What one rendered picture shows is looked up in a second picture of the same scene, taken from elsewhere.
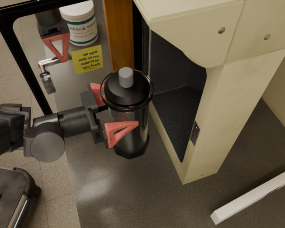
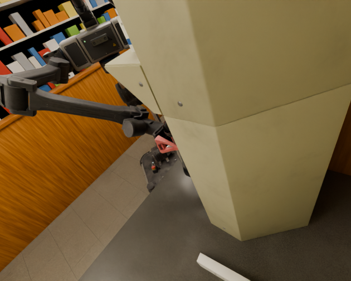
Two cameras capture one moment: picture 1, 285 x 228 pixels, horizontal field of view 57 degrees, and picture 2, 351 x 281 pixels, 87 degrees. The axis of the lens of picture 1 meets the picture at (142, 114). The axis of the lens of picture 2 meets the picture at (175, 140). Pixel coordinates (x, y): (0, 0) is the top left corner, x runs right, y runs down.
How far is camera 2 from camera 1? 45 cm
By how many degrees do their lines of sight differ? 50
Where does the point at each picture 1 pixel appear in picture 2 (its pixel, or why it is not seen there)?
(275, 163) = not seen: outside the picture
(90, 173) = (179, 173)
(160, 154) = not seen: hidden behind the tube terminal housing
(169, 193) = (198, 219)
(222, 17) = (134, 74)
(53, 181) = not seen: hidden behind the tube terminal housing
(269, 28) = (176, 95)
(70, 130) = (151, 131)
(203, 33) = (131, 82)
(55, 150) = (129, 132)
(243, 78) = (189, 138)
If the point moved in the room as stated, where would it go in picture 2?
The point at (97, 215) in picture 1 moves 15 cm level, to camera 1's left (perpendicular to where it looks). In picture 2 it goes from (161, 193) to (147, 173)
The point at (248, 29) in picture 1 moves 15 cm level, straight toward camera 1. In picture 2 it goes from (158, 90) to (76, 120)
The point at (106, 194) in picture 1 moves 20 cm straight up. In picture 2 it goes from (173, 188) to (156, 158)
